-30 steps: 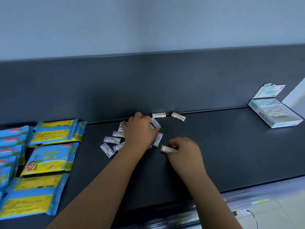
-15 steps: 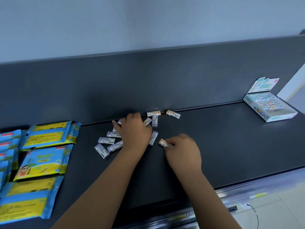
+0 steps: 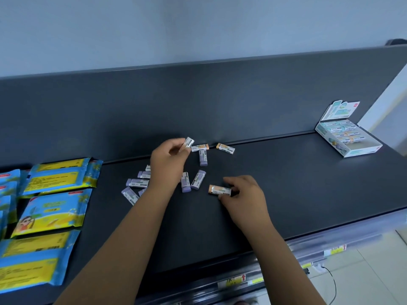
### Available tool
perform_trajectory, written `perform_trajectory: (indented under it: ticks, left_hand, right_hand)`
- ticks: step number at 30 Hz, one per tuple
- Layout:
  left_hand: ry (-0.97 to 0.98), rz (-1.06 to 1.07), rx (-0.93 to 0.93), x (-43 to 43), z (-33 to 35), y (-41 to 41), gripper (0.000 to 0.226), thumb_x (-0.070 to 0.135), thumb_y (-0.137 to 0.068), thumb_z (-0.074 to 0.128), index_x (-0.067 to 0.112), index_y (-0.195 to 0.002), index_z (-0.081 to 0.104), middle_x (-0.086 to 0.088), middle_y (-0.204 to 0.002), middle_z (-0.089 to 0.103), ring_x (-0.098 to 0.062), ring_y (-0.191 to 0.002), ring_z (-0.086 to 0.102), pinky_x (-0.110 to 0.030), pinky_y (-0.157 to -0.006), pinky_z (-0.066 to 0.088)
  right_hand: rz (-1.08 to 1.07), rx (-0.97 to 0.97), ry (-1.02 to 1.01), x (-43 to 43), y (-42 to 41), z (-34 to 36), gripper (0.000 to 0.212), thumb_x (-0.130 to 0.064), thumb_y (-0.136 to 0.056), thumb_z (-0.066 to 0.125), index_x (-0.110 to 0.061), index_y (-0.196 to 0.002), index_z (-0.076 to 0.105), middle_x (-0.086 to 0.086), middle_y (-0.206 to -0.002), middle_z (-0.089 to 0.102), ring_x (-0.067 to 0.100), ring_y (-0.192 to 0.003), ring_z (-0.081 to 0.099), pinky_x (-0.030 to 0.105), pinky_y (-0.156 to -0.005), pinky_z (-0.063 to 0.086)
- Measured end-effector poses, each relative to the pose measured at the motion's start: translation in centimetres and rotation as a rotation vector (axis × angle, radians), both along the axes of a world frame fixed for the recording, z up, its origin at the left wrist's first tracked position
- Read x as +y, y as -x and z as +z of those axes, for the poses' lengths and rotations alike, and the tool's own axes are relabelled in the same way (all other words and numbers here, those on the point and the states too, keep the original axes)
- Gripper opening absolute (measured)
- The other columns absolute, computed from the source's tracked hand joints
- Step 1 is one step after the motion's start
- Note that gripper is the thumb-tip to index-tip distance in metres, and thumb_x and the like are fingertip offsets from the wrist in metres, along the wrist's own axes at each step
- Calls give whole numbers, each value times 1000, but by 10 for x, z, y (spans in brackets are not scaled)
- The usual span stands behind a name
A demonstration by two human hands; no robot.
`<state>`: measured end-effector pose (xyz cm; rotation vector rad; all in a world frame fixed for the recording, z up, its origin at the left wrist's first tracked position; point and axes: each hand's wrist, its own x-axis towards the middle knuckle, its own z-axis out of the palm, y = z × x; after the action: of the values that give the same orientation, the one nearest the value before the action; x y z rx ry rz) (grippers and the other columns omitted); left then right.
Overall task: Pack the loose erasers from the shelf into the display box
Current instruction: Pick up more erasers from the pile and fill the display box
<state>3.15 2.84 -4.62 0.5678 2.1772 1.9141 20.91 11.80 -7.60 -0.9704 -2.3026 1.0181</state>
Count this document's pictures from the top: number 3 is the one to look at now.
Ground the stack of blue yellow packets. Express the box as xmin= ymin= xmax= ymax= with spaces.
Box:
xmin=0 ymin=157 xmax=104 ymax=296

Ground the dark grey shelf back panel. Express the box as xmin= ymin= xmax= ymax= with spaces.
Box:
xmin=0 ymin=44 xmax=407 ymax=169

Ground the eraser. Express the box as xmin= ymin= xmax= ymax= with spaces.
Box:
xmin=208 ymin=184 xmax=232 ymax=197
xmin=179 ymin=137 xmax=195 ymax=153

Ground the pile of small erasers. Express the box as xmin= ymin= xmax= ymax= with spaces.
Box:
xmin=120 ymin=142 xmax=236 ymax=206

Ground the shelf front price rail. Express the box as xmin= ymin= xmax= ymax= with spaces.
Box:
xmin=137 ymin=209 xmax=407 ymax=305

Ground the green yellow shelf label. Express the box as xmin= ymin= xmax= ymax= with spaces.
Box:
xmin=217 ymin=274 xmax=247 ymax=288

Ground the person's right hand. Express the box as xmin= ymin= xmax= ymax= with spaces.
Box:
xmin=217 ymin=175 xmax=274 ymax=238

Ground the black floor cable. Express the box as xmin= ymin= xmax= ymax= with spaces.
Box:
xmin=320 ymin=265 xmax=337 ymax=305

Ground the white box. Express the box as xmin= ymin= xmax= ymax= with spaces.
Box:
xmin=315 ymin=100 xmax=383 ymax=158

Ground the shelf label with red arrow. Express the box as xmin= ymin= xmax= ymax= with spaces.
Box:
xmin=324 ymin=245 xmax=347 ymax=256

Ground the person's left forearm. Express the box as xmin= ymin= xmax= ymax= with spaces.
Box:
xmin=54 ymin=184 xmax=174 ymax=305

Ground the person's right forearm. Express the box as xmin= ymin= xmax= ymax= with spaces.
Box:
xmin=251 ymin=225 xmax=326 ymax=305

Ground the person's left hand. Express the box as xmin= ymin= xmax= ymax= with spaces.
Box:
xmin=148 ymin=138 xmax=195 ymax=194

